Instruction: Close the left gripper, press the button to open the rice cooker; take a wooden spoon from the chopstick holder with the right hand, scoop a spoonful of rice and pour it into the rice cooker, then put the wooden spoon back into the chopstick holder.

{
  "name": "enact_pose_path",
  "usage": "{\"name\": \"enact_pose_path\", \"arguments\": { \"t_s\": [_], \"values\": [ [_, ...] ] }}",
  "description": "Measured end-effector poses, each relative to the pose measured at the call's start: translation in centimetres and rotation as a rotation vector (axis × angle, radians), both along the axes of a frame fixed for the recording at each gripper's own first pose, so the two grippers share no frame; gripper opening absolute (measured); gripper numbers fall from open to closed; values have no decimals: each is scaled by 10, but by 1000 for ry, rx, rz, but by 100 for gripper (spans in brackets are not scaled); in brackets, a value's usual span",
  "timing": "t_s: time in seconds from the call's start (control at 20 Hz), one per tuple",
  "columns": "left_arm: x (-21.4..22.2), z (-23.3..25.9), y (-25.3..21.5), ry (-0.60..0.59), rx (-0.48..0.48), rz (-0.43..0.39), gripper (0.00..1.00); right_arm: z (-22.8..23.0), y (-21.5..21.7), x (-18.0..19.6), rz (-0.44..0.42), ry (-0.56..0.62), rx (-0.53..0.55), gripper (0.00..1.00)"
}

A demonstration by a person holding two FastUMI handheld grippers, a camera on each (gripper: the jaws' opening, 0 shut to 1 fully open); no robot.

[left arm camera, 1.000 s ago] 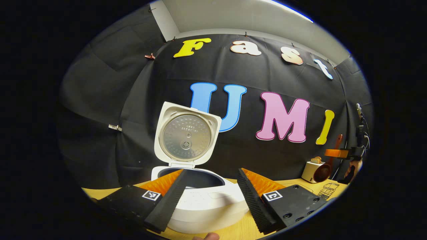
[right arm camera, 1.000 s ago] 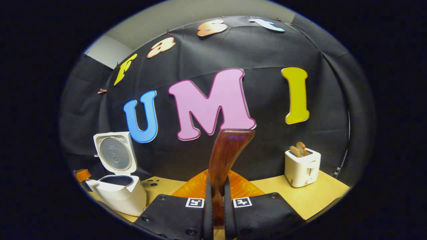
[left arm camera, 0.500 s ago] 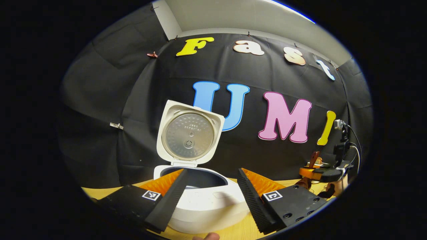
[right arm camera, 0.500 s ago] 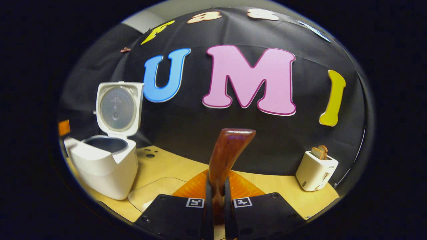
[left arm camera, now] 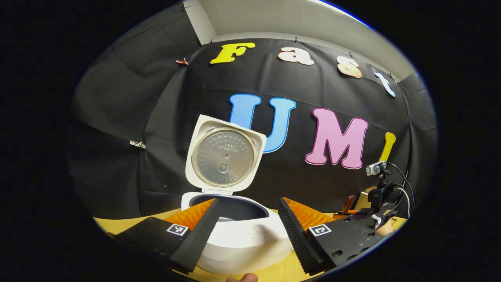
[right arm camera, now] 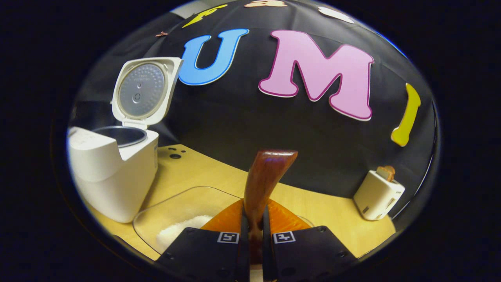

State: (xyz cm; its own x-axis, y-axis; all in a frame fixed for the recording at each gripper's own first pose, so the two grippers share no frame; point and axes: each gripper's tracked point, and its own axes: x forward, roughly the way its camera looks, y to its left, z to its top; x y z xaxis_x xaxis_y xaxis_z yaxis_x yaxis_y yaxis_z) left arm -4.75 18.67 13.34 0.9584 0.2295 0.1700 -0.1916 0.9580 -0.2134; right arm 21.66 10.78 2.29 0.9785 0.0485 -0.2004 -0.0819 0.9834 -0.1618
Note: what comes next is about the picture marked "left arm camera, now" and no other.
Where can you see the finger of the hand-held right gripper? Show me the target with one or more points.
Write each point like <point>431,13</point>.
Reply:
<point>358,212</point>

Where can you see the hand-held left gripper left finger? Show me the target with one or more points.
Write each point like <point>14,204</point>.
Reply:
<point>195,243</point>

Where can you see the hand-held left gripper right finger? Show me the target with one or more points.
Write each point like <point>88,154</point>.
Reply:
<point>297,239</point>

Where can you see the brown wooden spoon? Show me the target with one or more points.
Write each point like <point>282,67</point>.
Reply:
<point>348,203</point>

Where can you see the white rice cooker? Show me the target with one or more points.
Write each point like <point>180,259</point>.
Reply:
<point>242,239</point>

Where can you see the silver metal clip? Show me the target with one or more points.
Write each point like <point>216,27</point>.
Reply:
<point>137,144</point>

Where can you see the black backdrop cloth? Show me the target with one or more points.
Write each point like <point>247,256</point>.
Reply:
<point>156,117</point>

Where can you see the copper coloured clip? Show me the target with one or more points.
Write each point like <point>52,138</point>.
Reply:
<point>181,61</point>

